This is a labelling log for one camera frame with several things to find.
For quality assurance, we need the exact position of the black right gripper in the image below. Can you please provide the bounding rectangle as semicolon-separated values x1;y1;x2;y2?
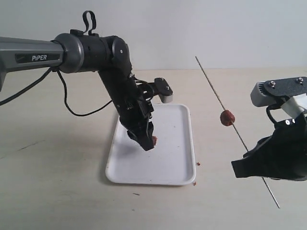
231;117;307;181

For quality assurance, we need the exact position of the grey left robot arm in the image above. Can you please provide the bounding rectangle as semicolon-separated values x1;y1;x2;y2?
0;30;154;151

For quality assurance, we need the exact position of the thin metal skewer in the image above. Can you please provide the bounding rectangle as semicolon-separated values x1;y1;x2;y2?
195;56;281;209

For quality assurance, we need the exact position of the red meatball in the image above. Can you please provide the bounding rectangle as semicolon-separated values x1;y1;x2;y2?
220;110;236;127
152;136;157;146

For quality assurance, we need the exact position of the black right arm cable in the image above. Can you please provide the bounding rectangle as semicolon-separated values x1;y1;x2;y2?
266;105;283;125

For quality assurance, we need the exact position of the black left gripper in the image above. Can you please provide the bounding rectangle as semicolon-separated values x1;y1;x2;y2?
118;88;154;151

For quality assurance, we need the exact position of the white rectangular plastic tray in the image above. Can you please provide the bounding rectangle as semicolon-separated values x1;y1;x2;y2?
105;103;196;186

